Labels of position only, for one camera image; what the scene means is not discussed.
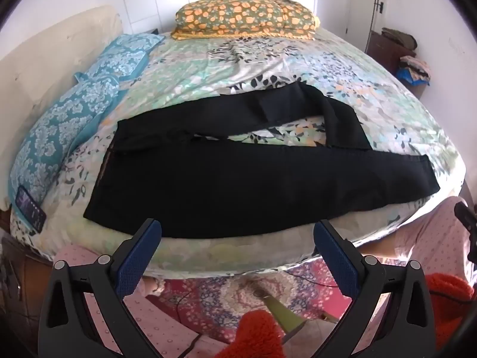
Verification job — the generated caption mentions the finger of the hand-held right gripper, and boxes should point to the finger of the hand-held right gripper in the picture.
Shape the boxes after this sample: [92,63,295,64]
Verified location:
[454,201,477,229]

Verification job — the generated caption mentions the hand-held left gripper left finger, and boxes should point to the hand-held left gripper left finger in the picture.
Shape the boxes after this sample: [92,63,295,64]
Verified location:
[37,218,162,358]

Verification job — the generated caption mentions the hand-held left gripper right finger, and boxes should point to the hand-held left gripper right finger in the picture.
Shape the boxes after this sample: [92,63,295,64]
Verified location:
[314,219,436,358]

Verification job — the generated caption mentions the black pants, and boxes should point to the black pants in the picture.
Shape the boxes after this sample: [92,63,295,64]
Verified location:
[83,82,440,239]

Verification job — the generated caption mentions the red patterned rug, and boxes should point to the red patterned rug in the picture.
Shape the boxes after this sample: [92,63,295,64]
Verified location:
[145,257,358,344]

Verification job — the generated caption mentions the black smartphone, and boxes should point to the black smartphone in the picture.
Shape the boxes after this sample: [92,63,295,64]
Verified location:
[14,187,47,234]

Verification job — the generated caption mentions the dark wooden nightstand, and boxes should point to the dark wooden nightstand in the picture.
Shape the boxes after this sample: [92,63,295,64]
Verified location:
[0,209,56,344]

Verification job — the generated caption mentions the large teal floral pillow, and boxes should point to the large teal floral pillow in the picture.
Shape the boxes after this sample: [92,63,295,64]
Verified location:
[9,75,122,232]

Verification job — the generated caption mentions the pile of mixed clothes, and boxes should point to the pile of mixed clothes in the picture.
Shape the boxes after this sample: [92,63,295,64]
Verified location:
[396,55,432,83]

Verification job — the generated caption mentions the dark wooden side table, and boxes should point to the dark wooden side table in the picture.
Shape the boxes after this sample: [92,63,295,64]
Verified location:
[367,30,429,99]

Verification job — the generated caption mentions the folded olive cloth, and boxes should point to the folded olive cloth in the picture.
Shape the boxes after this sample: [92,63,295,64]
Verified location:
[381,27,418,49]

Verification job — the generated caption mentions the small teal floral pillow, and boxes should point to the small teal floral pillow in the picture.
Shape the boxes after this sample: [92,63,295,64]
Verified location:
[75,33,165,84]

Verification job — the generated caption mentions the bed with floral sheet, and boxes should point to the bed with floral sheet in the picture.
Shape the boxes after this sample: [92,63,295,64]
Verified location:
[7,26,468,280]

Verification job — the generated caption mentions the cream padded headboard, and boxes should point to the cream padded headboard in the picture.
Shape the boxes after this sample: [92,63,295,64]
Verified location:
[0,5,123,209]

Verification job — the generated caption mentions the white door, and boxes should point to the white door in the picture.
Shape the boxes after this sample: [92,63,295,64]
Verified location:
[346,0,385,52]

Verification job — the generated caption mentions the orange floral pillow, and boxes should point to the orange floral pillow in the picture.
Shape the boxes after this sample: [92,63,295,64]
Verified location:
[171,0,321,41]

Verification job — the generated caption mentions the thin black cable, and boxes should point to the thin black cable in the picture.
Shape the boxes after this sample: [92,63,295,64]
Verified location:
[238,270,341,289]

